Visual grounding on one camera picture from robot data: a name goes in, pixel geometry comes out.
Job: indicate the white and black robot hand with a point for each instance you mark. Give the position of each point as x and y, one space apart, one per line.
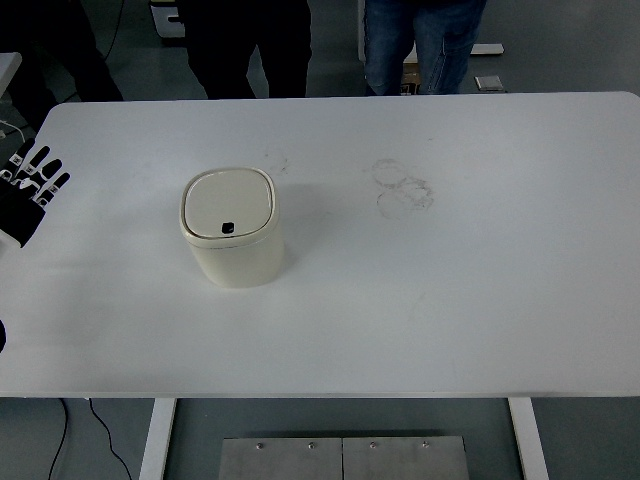
22 215

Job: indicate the cream plastic trash bin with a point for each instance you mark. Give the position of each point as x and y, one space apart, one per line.
230 250

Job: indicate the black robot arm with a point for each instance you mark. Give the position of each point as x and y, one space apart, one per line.
2 336

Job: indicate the white side table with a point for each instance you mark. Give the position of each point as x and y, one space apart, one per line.
9 67

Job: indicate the person in black clothing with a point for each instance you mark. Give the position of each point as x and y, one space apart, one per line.
55 45

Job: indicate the white furniture base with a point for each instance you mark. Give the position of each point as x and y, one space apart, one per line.
167 20

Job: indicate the white table leg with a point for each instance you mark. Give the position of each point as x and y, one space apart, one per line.
529 440
157 440

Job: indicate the person in black trousers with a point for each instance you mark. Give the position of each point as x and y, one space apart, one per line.
235 45

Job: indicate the grey metal plate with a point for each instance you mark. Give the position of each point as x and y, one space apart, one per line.
405 462
280 462

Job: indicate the cardboard box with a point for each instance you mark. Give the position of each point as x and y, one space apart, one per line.
410 77

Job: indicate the person in blue jeans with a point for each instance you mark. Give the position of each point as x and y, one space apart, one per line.
395 40

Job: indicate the grey floor socket box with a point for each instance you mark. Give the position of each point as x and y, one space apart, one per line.
488 82

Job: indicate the white table foot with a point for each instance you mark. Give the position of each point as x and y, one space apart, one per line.
489 49

